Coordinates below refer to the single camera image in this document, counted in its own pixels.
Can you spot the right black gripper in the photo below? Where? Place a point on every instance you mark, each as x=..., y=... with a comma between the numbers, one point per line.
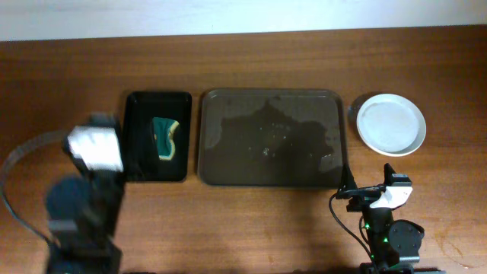
x=365, y=194

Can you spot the white plate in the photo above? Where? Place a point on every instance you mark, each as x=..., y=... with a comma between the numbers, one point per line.
x=391, y=125

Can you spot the green and yellow sponge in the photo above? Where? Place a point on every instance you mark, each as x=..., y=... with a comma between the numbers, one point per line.
x=163, y=132

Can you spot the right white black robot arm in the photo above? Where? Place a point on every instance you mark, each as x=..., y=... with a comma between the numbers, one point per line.
x=391, y=245

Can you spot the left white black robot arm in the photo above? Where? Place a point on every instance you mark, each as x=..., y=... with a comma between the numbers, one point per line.
x=83, y=209

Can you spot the large clear brown tray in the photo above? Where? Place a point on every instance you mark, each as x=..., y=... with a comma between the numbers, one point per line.
x=272, y=138

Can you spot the small black tray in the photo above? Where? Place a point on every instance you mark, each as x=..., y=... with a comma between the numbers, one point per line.
x=140, y=154

